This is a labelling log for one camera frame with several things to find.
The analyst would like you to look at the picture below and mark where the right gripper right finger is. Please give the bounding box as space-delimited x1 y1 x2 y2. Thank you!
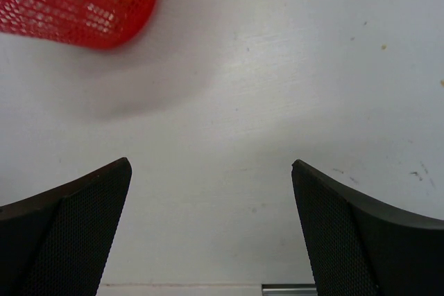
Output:
291 160 443 295

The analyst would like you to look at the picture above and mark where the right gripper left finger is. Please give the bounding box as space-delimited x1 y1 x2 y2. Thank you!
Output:
1 157 132 295

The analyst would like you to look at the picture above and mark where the red mesh plastic bin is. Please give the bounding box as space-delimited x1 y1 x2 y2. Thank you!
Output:
1 0 157 50

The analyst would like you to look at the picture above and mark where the right aluminium frame rail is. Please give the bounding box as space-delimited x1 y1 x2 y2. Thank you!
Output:
262 284 318 296

